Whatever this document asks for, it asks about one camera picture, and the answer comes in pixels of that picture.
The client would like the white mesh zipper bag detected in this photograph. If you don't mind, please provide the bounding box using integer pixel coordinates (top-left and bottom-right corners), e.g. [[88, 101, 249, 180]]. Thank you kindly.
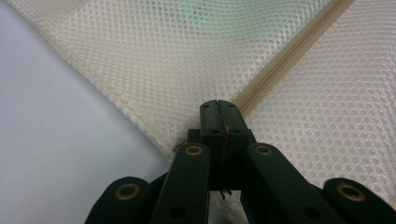
[[5, 0, 396, 224]]

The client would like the light blue mat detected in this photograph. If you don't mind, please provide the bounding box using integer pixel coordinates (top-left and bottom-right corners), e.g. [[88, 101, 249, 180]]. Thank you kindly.
[[0, 0, 176, 224]]

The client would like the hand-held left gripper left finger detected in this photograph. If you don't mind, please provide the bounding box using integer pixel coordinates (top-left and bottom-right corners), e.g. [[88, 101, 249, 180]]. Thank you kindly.
[[187, 99, 225, 191]]

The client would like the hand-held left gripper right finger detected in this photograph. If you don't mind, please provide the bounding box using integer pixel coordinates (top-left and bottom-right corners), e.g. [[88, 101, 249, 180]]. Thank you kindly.
[[219, 99, 258, 191]]

